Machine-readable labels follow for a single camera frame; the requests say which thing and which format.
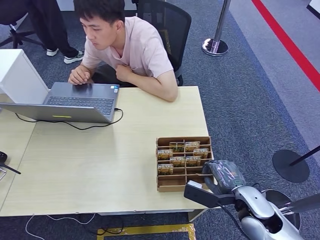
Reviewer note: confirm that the white box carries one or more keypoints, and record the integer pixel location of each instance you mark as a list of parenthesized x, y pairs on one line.
[(17, 76)]

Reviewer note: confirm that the person's left hand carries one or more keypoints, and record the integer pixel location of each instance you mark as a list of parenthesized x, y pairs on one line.
[(124, 72)]

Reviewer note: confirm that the dark green card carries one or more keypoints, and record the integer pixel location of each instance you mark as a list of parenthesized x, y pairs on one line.
[(176, 147)]

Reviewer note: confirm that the black device with stalk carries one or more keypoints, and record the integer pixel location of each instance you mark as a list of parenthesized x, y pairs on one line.
[(3, 157)]

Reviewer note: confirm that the yellow floor tape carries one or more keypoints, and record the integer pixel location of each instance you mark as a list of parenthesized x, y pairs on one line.
[(149, 229)]

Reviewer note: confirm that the pale wooden desk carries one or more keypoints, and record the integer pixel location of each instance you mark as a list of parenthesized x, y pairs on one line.
[(100, 165), (10, 136)]

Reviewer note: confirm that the person's right hand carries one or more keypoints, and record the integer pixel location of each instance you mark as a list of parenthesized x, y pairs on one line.
[(78, 75)]

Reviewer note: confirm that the black swivel chair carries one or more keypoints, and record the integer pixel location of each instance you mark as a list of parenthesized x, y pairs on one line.
[(15, 34)]

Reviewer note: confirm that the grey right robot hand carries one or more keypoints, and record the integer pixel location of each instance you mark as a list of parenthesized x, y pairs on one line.
[(225, 175)]

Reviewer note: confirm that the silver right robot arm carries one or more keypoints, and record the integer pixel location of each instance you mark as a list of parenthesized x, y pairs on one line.
[(257, 205)]

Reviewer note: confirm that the seated person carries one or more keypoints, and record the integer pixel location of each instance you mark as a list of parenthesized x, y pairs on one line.
[(142, 49)]

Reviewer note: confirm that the black stanchion post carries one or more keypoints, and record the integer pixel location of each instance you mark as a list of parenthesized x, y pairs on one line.
[(287, 169)]

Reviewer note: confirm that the grey laptop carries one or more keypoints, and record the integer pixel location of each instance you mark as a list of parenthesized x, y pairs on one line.
[(80, 101)]

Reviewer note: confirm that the brown cardboard card holder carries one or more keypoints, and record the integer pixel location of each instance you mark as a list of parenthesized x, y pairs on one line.
[(172, 182)]

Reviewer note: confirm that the yellow printed card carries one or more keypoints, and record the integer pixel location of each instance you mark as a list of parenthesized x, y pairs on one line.
[(165, 169), (164, 154), (201, 153), (177, 161), (193, 161), (192, 146)]

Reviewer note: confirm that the standing person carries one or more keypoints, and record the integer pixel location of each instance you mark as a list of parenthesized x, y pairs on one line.
[(53, 26)]

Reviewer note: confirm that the black mesh office chair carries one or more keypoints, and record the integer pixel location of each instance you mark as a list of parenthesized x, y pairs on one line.
[(172, 26)]

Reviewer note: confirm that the white board with black edge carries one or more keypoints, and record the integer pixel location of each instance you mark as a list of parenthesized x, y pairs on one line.
[(314, 6)]

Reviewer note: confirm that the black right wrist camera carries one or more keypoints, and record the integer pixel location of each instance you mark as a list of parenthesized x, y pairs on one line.
[(202, 196)]

